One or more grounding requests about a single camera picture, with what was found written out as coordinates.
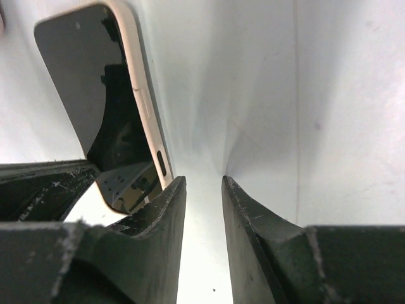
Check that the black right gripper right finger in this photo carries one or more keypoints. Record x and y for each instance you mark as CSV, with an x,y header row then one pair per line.
x,y
272,260

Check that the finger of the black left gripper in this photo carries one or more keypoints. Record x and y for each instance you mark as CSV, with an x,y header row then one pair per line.
x,y
45,191

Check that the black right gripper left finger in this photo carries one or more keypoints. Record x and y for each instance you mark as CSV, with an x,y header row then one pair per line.
x,y
135,260

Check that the beige phone case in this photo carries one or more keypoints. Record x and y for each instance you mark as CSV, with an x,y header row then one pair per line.
x,y
142,95

